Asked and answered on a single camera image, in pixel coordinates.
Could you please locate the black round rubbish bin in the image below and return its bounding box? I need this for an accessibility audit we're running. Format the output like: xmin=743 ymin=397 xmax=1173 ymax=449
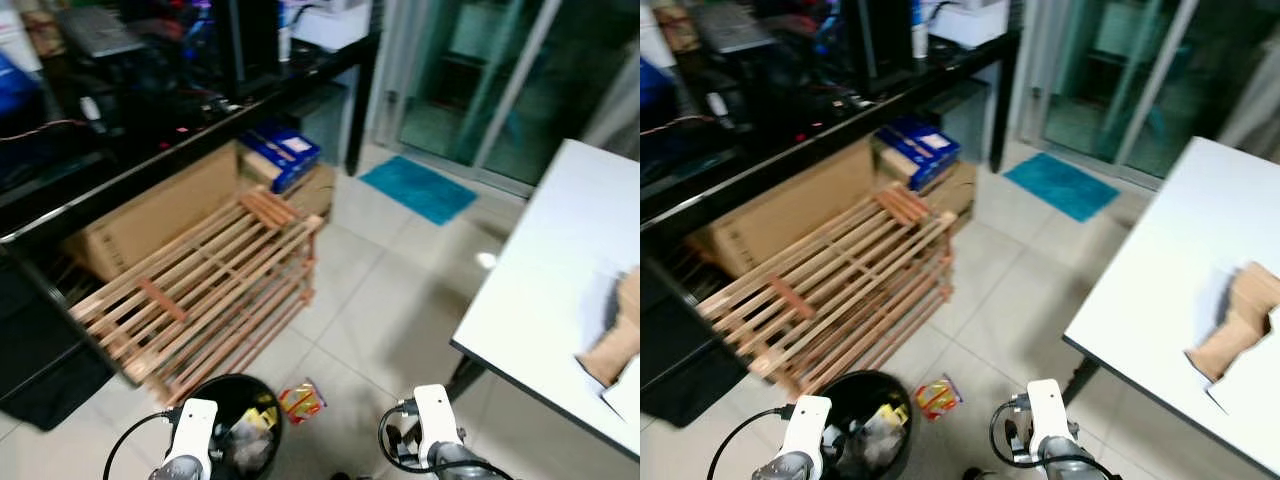
xmin=830 ymin=370 xmax=914 ymax=480
xmin=165 ymin=373 xmax=284 ymax=480

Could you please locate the white plastic trash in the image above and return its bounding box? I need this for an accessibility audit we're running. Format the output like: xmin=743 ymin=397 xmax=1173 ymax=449
xmin=225 ymin=420 xmax=271 ymax=471
xmin=850 ymin=420 xmax=901 ymax=471

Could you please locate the white table with black legs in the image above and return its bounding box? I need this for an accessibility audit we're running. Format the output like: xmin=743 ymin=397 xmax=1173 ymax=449
xmin=1060 ymin=135 xmax=1280 ymax=479
xmin=445 ymin=138 xmax=641 ymax=461

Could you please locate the black bag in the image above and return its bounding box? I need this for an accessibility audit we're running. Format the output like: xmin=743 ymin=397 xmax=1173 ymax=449
xmin=640 ymin=260 xmax=746 ymax=426
xmin=0 ymin=255 xmax=116 ymax=433

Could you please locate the large flat cardboard box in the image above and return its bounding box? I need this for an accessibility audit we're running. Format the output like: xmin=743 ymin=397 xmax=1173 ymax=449
xmin=65 ymin=140 xmax=248 ymax=281
xmin=690 ymin=138 xmax=881 ymax=279

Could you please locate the blue bag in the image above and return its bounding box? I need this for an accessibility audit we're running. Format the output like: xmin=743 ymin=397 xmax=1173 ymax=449
xmin=0 ymin=50 xmax=43 ymax=116
xmin=640 ymin=55 xmax=676 ymax=111

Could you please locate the wooden slatted shoe rack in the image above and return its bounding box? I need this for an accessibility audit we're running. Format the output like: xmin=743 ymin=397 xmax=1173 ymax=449
xmin=697 ymin=180 xmax=959 ymax=401
xmin=68 ymin=185 xmax=326 ymax=406

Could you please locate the teal floor mat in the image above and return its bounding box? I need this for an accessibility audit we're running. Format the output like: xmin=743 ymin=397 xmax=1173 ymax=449
xmin=1002 ymin=152 xmax=1121 ymax=223
xmin=358 ymin=155 xmax=479 ymax=226

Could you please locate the grey keyboard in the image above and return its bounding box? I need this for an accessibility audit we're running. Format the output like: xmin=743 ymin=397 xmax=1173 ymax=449
xmin=695 ymin=5 xmax=776 ymax=53
xmin=58 ymin=8 xmax=146 ymax=59

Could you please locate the glass sliding door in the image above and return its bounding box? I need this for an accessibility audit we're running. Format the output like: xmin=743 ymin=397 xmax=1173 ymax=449
xmin=370 ymin=0 xmax=641 ymax=196
xmin=1015 ymin=0 xmax=1280 ymax=191

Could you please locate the blue printed box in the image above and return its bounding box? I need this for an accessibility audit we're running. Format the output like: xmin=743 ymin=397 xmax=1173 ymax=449
xmin=875 ymin=117 xmax=961 ymax=191
xmin=238 ymin=122 xmax=323 ymax=194

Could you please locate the black computer monitor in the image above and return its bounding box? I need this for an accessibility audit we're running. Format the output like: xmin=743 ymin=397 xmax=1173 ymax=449
xmin=855 ymin=0 xmax=916 ymax=96
xmin=215 ymin=0 xmax=286 ymax=96

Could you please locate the red yellow snack wrapper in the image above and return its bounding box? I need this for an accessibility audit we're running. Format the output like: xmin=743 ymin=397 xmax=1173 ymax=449
xmin=913 ymin=375 xmax=964 ymax=421
xmin=278 ymin=380 xmax=328 ymax=425

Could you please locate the white box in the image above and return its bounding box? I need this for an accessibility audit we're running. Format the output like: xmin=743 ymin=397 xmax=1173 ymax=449
xmin=925 ymin=0 xmax=1011 ymax=49
xmin=290 ymin=0 xmax=373 ymax=53

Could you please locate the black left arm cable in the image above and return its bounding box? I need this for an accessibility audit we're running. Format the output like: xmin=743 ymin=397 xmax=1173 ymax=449
xmin=707 ymin=405 xmax=796 ymax=480
xmin=103 ymin=408 xmax=181 ymax=480

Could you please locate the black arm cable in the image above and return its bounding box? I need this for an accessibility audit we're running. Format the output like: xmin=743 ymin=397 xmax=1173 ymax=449
xmin=378 ymin=400 xmax=421 ymax=471
xmin=103 ymin=408 xmax=181 ymax=480
xmin=990 ymin=395 xmax=1031 ymax=466
xmin=707 ymin=405 xmax=796 ymax=480

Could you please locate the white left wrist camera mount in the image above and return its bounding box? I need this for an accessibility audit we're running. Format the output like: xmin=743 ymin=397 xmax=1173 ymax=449
xmin=165 ymin=398 xmax=219 ymax=466
xmin=782 ymin=395 xmax=833 ymax=463

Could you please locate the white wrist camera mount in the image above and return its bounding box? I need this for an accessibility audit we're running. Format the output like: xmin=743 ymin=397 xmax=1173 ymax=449
xmin=782 ymin=395 xmax=833 ymax=463
xmin=165 ymin=398 xmax=219 ymax=466
xmin=1026 ymin=379 xmax=1076 ymax=451
xmin=413 ymin=384 xmax=463 ymax=456

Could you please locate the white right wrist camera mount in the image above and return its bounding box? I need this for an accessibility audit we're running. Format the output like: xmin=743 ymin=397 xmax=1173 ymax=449
xmin=413 ymin=384 xmax=463 ymax=456
xmin=1026 ymin=379 xmax=1076 ymax=451

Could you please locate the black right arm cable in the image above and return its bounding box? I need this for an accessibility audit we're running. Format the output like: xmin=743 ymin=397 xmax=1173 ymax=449
xmin=378 ymin=400 xmax=421 ymax=471
xmin=990 ymin=395 xmax=1031 ymax=466

